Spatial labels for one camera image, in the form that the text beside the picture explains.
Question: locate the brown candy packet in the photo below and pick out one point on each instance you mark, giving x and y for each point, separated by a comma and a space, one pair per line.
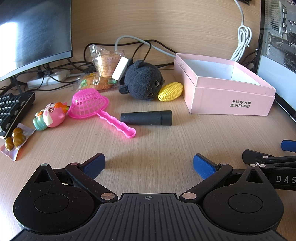
15, 139

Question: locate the black curved monitor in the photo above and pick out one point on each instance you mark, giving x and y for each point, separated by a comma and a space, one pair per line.
34, 32

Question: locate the pink pig toy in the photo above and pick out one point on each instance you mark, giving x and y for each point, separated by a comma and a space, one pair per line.
52, 114

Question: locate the computer case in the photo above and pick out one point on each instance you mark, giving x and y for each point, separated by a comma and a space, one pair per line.
279, 46

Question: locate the black keyboard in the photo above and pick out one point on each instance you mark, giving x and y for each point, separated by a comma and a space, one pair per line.
11, 111

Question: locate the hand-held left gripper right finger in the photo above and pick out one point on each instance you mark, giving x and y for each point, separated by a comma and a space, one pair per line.
203, 166

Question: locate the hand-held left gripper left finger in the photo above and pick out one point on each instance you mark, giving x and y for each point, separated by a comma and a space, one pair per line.
94, 165

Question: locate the black cylinder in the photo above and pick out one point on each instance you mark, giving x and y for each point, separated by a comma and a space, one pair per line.
145, 117

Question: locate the white power strip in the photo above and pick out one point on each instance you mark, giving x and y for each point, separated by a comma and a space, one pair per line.
53, 77

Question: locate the black plush toy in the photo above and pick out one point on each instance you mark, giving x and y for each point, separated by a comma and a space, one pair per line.
141, 78

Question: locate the black monitor stand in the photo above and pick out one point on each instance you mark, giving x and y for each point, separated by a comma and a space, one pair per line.
15, 84

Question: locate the clear bread packet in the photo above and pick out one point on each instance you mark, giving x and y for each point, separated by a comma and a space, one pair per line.
105, 62

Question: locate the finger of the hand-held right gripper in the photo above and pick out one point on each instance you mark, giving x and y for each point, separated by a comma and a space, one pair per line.
289, 146
254, 156

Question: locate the white power adapter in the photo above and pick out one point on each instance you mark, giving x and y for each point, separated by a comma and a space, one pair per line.
120, 68

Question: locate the pink cardboard box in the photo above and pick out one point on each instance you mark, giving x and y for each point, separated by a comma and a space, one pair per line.
231, 99

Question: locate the yellow corn toy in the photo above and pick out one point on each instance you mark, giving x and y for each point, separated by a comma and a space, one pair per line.
170, 91

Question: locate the bread packet with green labels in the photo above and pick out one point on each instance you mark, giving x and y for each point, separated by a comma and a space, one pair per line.
97, 83

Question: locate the pink plastic strainer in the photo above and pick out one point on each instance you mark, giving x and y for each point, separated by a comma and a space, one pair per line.
89, 102

